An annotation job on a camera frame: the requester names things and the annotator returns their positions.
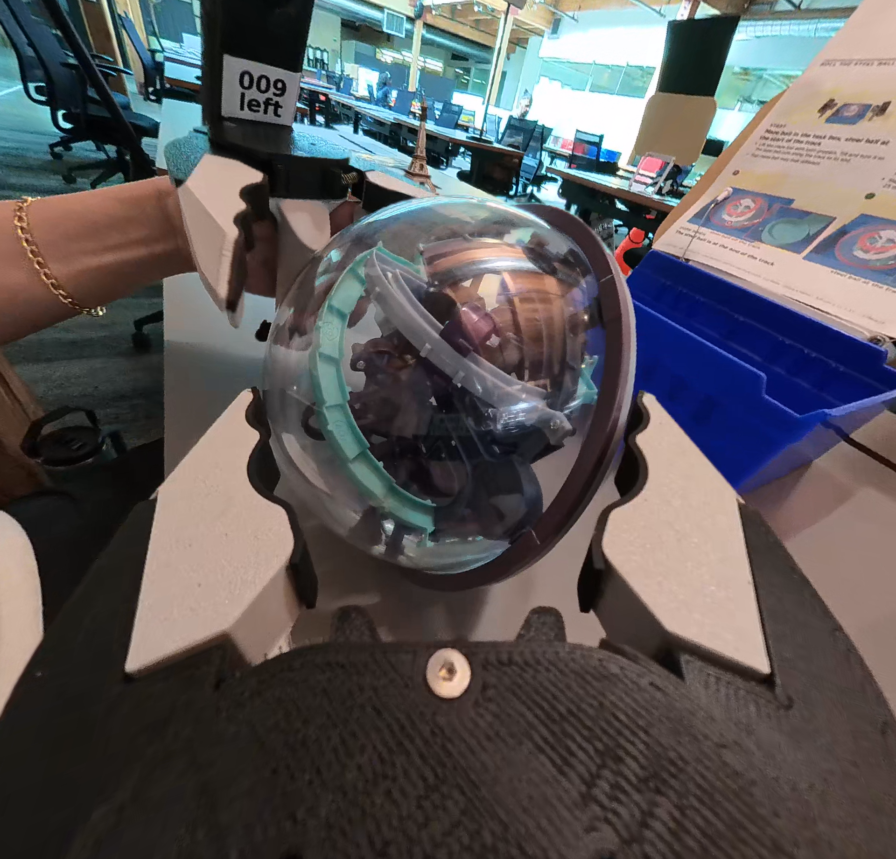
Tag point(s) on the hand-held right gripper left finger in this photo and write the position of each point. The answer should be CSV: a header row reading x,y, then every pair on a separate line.
x,y
210,558

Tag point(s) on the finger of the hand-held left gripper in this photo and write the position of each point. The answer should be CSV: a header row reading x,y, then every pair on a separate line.
x,y
388,188
213,229

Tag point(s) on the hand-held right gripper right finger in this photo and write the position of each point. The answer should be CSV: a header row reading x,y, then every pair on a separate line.
x,y
682,558

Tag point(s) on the clear plastic maze ball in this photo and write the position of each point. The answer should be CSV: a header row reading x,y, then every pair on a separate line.
x,y
455,383

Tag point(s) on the person's left forearm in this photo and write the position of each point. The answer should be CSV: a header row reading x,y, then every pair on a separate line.
x,y
126,243

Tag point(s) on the small tower model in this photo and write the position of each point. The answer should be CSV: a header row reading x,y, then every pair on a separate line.
x,y
421,152

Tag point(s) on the black office chair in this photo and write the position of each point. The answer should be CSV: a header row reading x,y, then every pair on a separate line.
x,y
150,54
63,89

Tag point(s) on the black water bottle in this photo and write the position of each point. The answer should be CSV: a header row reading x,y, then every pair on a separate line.
x,y
70,453

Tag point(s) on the person's pale clothing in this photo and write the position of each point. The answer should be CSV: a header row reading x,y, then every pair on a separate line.
x,y
17,607

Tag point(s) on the blue plastic bin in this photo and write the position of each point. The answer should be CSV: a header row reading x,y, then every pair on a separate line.
x,y
735,362

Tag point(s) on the orange chair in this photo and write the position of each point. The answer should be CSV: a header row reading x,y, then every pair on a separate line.
x,y
630,246

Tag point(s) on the red acrylic stand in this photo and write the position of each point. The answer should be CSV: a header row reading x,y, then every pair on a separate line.
x,y
651,172

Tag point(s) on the black card on cardboard stand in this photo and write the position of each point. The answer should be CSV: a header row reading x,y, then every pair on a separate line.
x,y
700,54

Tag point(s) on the printed instruction sheet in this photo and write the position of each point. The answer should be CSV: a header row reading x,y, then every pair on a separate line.
x,y
826,173

